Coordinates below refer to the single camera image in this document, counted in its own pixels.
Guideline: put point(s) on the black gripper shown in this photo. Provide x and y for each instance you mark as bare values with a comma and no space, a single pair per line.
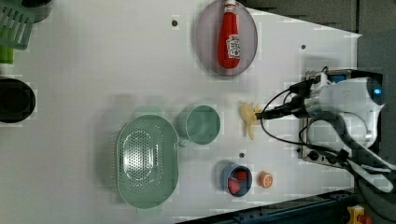
295,107

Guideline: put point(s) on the yellow plush banana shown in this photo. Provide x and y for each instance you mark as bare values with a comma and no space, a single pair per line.
249,114

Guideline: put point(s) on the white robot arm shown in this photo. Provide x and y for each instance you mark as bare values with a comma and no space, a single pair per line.
382,180

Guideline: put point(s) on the green mug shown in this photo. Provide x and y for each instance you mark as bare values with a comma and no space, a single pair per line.
198,124

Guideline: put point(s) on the orange slice toy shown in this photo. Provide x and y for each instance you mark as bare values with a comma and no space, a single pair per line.
266,180

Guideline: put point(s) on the red strawberry toy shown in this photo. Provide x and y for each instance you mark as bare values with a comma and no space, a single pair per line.
233,186
241,175

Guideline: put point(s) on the blue bowl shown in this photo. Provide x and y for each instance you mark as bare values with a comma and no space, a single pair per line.
228,172

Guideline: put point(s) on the red ketchup bottle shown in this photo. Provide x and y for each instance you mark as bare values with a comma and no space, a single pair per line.
229,49

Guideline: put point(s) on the grey round plate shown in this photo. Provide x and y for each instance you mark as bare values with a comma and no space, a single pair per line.
207,34

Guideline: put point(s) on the green perforated colander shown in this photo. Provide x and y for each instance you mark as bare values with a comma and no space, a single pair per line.
147,161

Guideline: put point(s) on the red emergency stop button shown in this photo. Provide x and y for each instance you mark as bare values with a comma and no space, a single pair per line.
357,215

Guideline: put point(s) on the black cylindrical container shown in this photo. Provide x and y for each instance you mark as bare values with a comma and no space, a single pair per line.
17,100

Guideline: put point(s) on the green bottle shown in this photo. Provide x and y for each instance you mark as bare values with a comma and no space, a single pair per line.
6,55

